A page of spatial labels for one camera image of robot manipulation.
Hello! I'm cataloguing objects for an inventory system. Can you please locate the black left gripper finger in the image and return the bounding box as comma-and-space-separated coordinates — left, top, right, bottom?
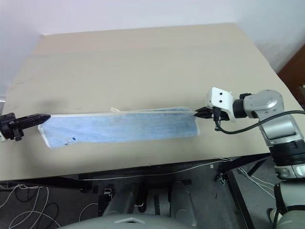
20, 114, 51, 124
20, 117, 50, 131

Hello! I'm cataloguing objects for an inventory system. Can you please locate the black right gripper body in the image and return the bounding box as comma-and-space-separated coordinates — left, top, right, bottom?
209, 107, 231, 121

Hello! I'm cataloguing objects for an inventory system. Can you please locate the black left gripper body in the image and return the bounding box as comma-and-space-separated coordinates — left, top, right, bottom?
0, 113, 24, 142

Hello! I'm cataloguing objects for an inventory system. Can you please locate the light blue towel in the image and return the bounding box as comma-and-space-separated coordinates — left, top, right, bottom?
38, 106, 200, 149

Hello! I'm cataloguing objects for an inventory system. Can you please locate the dark brown wooden cabinet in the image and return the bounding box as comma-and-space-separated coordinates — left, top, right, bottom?
277, 45, 305, 98

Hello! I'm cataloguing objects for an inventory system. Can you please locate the grey rounded robot leg housing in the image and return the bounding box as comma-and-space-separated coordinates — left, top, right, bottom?
169, 181, 199, 227
102, 183, 142, 218

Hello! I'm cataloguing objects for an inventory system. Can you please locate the grey robot chest plate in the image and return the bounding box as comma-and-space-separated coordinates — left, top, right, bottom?
57, 213, 191, 229

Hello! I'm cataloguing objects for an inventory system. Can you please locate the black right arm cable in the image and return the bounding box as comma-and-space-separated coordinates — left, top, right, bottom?
213, 110, 305, 134

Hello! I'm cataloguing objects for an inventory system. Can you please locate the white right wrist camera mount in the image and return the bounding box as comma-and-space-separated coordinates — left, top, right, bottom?
205, 87, 237, 123

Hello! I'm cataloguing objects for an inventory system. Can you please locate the black metal table frame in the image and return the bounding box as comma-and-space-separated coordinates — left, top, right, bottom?
0, 152, 275, 229

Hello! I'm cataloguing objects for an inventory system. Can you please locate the white floor cable bundle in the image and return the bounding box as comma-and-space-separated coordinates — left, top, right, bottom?
238, 167, 276, 199

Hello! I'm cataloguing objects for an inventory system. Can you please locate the white floor cable tangle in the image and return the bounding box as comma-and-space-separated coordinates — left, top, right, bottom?
0, 182, 61, 229

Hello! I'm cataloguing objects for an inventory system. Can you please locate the thin white cord under table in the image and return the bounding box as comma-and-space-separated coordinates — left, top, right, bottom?
78, 159, 233, 181

